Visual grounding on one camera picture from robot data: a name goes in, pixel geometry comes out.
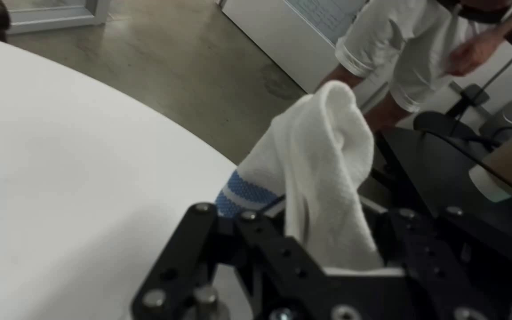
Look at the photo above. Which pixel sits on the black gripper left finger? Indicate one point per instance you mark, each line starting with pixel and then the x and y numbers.
pixel 208 260

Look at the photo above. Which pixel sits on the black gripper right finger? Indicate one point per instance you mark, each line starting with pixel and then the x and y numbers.
pixel 445 260

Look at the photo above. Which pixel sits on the white towel with blue stripes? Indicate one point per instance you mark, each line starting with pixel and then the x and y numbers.
pixel 320 154

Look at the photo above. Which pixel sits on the person's bare forearm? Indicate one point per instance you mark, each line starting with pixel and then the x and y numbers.
pixel 386 113
pixel 509 29

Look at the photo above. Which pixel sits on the person's bare hand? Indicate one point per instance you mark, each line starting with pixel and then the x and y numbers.
pixel 475 52

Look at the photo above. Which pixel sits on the black equipment cart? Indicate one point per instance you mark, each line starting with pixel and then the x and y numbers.
pixel 445 179

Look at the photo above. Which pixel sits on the person in white clothes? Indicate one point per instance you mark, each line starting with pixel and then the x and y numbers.
pixel 404 42

